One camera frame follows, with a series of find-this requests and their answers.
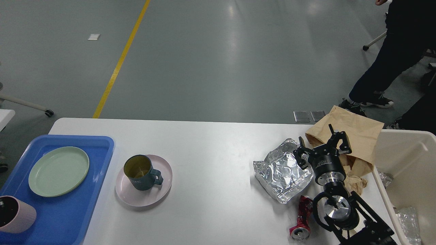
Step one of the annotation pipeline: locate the white paper on floor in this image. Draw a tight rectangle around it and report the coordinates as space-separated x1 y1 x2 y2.
88 34 101 40

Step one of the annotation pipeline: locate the metal floor socket plate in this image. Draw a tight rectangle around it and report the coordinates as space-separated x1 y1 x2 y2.
293 111 311 123

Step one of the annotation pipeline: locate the rolling chair leg right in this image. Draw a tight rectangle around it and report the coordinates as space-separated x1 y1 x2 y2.
362 31 387 51

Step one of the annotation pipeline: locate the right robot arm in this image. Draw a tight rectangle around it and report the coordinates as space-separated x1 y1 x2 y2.
293 125 396 245

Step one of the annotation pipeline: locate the crumpled aluminium foil tray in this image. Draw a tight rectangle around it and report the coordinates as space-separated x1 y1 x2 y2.
253 138 313 204

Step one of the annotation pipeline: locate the clear plastic bottle in bin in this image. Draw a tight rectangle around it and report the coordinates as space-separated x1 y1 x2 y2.
394 206 422 245

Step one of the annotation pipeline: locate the pink plate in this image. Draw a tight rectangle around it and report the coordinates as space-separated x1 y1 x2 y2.
115 154 173 207

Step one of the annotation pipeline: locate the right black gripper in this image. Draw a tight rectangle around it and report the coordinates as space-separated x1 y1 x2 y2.
293 124 352 186

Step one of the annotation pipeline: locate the crushed red soda can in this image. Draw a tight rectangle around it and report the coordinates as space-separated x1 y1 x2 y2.
289 195 313 241

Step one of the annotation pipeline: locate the crumpled clear plastic wrap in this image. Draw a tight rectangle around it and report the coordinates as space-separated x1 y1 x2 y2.
377 169 394 189

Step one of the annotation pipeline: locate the beige plastic bin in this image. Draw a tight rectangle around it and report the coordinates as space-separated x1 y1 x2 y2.
373 130 436 245

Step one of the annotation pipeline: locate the dark teal mug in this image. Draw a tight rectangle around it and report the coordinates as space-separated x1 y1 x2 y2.
123 154 164 191

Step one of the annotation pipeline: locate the brown paper bag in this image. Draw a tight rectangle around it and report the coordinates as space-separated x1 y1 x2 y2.
305 105 384 195

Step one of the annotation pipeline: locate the white rolling chair base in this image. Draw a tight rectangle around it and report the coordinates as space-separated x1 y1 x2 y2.
0 82 55 117

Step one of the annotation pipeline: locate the blue plastic tray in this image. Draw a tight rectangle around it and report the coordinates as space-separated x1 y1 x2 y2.
0 135 115 245

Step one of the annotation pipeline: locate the pink mug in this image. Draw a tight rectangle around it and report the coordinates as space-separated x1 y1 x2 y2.
0 195 37 233

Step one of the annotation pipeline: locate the light green plate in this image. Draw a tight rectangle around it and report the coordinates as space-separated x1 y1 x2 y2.
28 146 90 197

